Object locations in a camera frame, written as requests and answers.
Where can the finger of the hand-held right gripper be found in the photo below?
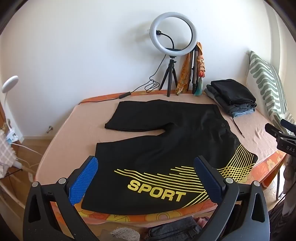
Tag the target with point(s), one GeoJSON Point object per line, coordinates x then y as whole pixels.
{"type": "Point", "coordinates": [289, 125]}
{"type": "Point", "coordinates": [275, 131]}

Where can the grey denim garment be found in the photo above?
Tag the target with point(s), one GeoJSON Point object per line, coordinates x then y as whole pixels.
{"type": "Point", "coordinates": [175, 228]}

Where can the peach blanket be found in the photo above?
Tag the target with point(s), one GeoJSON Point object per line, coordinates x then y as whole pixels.
{"type": "Point", "coordinates": [76, 129]}

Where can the black folded garment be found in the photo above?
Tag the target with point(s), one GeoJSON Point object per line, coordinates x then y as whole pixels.
{"type": "Point", "coordinates": [233, 92]}

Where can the black pants with yellow print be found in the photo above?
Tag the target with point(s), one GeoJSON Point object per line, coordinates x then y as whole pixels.
{"type": "Point", "coordinates": [161, 148]}

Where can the beige knitted cloth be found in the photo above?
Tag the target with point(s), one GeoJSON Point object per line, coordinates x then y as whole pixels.
{"type": "Point", "coordinates": [126, 234]}

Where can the metal door stop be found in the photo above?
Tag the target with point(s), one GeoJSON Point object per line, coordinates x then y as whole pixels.
{"type": "Point", "coordinates": [49, 129]}

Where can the checkered cloth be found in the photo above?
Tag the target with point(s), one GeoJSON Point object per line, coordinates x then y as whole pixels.
{"type": "Point", "coordinates": [7, 153]}

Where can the folded blue jeans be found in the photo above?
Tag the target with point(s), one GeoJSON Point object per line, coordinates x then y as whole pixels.
{"type": "Point", "coordinates": [242, 112]}

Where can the white clip-on lamp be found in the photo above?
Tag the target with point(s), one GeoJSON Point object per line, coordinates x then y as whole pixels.
{"type": "Point", "coordinates": [9, 83]}

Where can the silver folded tripod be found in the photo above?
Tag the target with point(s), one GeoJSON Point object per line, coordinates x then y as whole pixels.
{"type": "Point", "coordinates": [193, 69]}

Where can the black mini tripod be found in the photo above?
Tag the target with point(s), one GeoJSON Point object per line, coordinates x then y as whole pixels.
{"type": "Point", "coordinates": [170, 76]}

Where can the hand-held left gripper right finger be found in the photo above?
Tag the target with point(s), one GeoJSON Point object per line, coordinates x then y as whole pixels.
{"type": "Point", "coordinates": [209, 179]}

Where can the dark grey folded garment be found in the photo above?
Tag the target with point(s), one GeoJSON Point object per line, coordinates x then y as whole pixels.
{"type": "Point", "coordinates": [214, 95]}

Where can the folded tripod with orange scarf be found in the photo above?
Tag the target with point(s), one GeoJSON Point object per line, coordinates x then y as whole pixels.
{"type": "Point", "coordinates": [182, 78]}

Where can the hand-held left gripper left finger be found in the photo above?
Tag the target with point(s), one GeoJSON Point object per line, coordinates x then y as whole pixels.
{"type": "Point", "coordinates": [84, 179]}

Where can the green striped white pillow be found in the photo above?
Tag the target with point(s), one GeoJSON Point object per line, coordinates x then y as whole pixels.
{"type": "Point", "coordinates": [266, 83]}

